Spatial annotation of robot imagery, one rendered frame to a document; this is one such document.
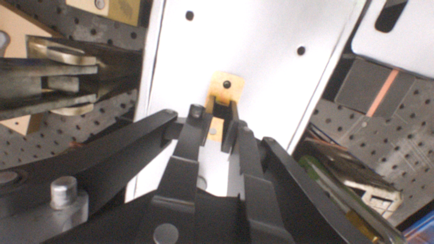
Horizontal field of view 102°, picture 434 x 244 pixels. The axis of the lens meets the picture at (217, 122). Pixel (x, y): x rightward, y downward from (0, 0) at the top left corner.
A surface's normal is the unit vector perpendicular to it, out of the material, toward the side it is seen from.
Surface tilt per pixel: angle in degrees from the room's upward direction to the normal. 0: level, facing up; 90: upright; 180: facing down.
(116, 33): 0
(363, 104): 0
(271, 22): 0
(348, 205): 78
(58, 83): 33
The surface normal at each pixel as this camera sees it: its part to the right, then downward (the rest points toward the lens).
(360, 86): -0.04, 0.34
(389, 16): -0.96, -0.27
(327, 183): -0.95, -0.19
